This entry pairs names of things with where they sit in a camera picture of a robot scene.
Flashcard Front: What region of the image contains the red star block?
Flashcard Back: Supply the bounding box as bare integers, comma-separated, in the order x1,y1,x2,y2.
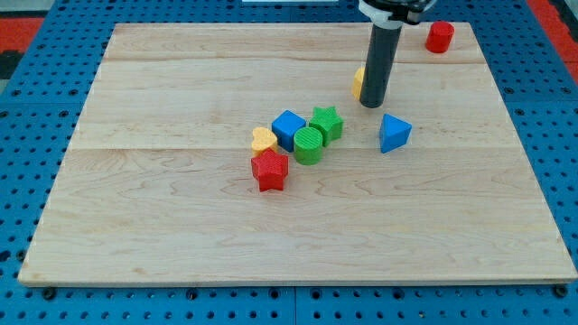
250,149,289,191

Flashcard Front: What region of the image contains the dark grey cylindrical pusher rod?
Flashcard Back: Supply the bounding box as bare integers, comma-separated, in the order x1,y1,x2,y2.
359,25,401,108

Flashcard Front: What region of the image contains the yellow hexagon block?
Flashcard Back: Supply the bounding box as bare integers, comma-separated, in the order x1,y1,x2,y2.
351,67,365,101

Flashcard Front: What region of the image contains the blue cube block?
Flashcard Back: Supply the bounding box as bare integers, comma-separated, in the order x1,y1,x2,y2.
272,110,306,153

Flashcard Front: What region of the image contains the green star block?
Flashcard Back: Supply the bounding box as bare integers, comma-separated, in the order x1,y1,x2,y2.
309,107,344,147

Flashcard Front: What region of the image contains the light wooden board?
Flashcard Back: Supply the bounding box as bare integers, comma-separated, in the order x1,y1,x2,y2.
18,23,577,287

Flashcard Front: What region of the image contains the green cylinder block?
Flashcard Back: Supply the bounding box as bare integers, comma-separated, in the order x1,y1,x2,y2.
294,127,323,165

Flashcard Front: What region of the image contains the red cylinder block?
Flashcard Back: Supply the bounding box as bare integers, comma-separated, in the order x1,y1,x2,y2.
425,21,455,53

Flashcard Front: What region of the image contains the yellow heart block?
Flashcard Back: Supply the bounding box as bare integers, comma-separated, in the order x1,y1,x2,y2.
251,126,278,157

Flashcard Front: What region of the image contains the blue triangle block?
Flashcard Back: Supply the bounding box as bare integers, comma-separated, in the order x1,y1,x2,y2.
379,114,412,153

